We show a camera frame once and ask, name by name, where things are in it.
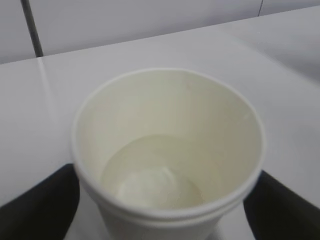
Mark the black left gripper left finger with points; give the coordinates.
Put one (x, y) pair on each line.
(46, 211)

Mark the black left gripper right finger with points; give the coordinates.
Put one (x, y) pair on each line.
(274, 212)

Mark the white paper cup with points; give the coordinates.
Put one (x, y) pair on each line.
(164, 153)

